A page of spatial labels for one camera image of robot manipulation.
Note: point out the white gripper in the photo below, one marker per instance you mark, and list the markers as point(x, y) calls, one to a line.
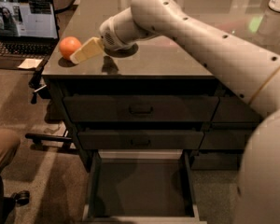
point(108, 34)

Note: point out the orange fruit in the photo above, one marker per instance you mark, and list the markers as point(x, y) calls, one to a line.
point(68, 46)

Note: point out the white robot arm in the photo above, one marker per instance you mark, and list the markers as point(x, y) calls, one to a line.
point(249, 71)

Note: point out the top left dark drawer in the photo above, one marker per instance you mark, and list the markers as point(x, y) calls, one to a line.
point(160, 108)

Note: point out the dark drawer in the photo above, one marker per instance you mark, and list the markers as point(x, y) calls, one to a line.
point(160, 108)
point(140, 139)
point(232, 109)
point(215, 161)
point(225, 139)

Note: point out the middle left dark drawer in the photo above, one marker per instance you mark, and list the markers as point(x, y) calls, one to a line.
point(140, 139)

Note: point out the top right dark drawer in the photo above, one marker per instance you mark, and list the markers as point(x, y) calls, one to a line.
point(232, 109)

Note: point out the open bottom left drawer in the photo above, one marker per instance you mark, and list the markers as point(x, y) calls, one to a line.
point(140, 191)

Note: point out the middle right dark drawer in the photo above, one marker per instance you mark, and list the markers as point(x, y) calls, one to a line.
point(225, 139)

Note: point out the bottom right dark drawer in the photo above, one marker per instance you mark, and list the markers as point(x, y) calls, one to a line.
point(215, 161)

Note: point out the white paper note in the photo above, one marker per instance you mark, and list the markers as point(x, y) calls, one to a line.
point(30, 64)

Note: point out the open black laptop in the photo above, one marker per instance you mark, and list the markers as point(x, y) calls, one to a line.
point(28, 30)

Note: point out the person's leg in khaki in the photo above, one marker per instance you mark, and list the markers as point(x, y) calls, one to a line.
point(9, 144)

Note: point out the black chair caster wheel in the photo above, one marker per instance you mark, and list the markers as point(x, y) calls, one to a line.
point(21, 198)

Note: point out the dark drawer cabinet frame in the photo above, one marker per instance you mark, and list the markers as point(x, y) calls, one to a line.
point(63, 86)

